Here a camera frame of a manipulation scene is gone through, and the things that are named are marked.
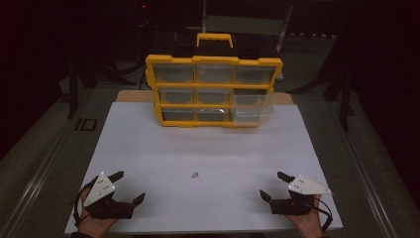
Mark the small metal part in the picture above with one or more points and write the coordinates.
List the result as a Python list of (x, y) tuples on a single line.
[(194, 174)]

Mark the black stand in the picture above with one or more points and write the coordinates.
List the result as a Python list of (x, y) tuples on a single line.
[(73, 89), (345, 99)]

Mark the person's right hand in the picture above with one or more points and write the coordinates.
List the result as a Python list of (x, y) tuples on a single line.
[(310, 224)]

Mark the person's left hand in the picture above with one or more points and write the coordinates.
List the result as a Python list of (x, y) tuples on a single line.
[(90, 224)]

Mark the yellow organizer cabinet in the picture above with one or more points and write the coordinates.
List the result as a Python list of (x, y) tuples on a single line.
[(214, 60)]

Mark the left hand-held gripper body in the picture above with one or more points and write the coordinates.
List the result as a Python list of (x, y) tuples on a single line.
[(100, 190)]

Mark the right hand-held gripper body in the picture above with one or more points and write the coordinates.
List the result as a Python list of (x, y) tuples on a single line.
[(305, 186)]

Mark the clear plastic drawer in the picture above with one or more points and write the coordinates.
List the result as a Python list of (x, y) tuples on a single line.
[(251, 116)]

